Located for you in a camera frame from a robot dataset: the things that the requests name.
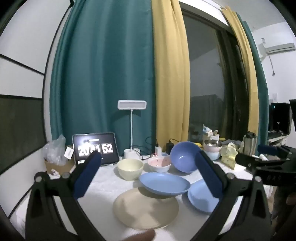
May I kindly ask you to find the pink spotted bowl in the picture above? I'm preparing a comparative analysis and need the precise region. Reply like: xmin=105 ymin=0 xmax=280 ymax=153
xmin=147 ymin=156 xmax=172 ymax=174

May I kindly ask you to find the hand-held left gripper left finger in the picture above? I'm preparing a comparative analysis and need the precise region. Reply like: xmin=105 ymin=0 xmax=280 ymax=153
xmin=25 ymin=152 xmax=109 ymax=241

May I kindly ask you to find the blue plate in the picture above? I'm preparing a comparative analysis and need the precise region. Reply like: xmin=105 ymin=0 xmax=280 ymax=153
xmin=139 ymin=172 xmax=191 ymax=198
xmin=187 ymin=179 xmax=232 ymax=214

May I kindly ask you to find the air conditioner hose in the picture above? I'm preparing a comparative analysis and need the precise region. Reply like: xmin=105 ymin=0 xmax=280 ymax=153
xmin=268 ymin=53 xmax=276 ymax=77

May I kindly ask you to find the white side desk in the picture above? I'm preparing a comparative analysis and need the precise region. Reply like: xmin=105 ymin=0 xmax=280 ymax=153
xmin=267 ymin=134 xmax=289 ymax=146

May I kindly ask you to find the dark glass sliding door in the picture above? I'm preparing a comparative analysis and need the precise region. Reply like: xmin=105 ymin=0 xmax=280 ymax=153
xmin=180 ymin=9 xmax=250 ymax=149

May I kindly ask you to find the yellow curtain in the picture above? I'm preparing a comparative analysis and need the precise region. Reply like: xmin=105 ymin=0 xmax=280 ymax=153
xmin=151 ymin=0 xmax=191 ymax=154
xmin=222 ymin=7 xmax=259 ymax=142

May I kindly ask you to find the white desk lamp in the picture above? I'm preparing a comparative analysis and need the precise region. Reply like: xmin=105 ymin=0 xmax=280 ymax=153
xmin=117 ymin=100 xmax=147 ymax=160

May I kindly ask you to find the pink steel bowl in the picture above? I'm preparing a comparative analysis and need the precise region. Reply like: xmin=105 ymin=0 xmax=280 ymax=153
xmin=203 ymin=142 xmax=222 ymax=153

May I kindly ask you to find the teal curtain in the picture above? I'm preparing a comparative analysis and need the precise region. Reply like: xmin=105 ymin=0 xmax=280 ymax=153
xmin=238 ymin=20 xmax=270 ymax=156
xmin=50 ymin=0 xmax=158 ymax=160

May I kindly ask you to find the white quilted tablecloth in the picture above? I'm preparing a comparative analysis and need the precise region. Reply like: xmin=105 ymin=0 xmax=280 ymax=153
xmin=9 ymin=153 xmax=273 ymax=241

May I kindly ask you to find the cream bowl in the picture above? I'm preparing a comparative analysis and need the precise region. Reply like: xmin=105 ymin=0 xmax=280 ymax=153
xmin=117 ymin=159 xmax=144 ymax=181

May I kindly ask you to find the person's left hand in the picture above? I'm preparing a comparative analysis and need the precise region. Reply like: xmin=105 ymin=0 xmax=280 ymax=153
xmin=122 ymin=229 xmax=156 ymax=241

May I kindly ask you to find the cardboard box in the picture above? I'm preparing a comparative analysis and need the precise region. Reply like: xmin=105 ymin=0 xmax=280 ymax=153
xmin=44 ymin=160 xmax=75 ymax=174

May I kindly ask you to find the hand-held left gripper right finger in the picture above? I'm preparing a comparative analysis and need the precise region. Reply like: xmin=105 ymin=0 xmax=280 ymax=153
xmin=192 ymin=150 xmax=272 ymax=241

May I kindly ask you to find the black charger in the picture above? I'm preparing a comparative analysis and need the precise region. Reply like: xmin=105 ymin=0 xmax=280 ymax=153
xmin=166 ymin=139 xmax=178 ymax=153

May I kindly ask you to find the black monitor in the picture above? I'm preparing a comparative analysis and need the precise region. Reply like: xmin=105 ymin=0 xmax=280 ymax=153
xmin=269 ymin=102 xmax=292 ymax=136

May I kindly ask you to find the clear plastic bag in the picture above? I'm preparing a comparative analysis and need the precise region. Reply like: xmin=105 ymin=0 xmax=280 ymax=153
xmin=43 ymin=134 xmax=74 ymax=166

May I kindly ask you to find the yellow-green tissue pack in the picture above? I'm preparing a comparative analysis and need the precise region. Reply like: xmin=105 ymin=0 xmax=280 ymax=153
xmin=221 ymin=142 xmax=242 ymax=168

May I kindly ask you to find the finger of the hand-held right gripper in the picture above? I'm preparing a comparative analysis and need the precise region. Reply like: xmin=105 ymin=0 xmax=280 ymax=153
xmin=235 ymin=153 xmax=287 ymax=173
xmin=257 ymin=144 xmax=296 ymax=160

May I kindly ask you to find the white air conditioner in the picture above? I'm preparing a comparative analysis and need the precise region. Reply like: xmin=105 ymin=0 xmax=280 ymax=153
xmin=262 ymin=43 xmax=296 ymax=55

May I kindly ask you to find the light blue steel bowl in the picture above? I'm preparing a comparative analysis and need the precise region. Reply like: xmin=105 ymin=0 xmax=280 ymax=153
xmin=205 ymin=150 xmax=221 ymax=161

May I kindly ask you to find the tablet showing clock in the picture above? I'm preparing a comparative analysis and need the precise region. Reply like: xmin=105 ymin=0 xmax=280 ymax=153
xmin=72 ymin=132 xmax=120 ymax=166

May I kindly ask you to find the beige plate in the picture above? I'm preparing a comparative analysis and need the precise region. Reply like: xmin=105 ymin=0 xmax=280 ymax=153
xmin=112 ymin=187 xmax=179 ymax=230

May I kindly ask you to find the steel thermos flask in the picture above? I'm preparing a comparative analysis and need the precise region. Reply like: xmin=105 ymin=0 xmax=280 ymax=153
xmin=242 ymin=132 xmax=257 ymax=156

